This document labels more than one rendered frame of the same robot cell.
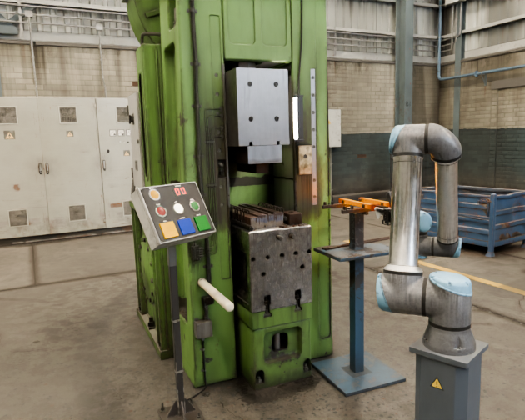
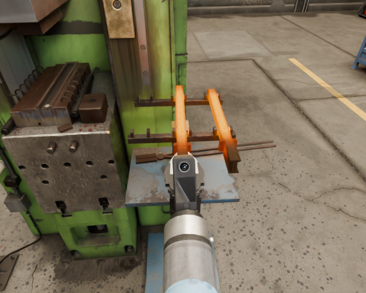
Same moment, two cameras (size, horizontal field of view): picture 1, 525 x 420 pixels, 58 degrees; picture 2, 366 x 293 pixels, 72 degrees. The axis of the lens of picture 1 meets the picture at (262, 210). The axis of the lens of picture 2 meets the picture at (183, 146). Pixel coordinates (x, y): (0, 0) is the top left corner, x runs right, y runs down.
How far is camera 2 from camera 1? 2.12 m
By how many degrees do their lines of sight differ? 35
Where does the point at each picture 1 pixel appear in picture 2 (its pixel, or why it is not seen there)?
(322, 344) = (166, 217)
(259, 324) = (58, 222)
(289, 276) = (86, 185)
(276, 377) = (93, 254)
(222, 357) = not seen: hidden behind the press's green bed
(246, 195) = (83, 47)
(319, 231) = (157, 118)
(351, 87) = not seen: outside the picture
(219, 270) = not seen: hidden behind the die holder
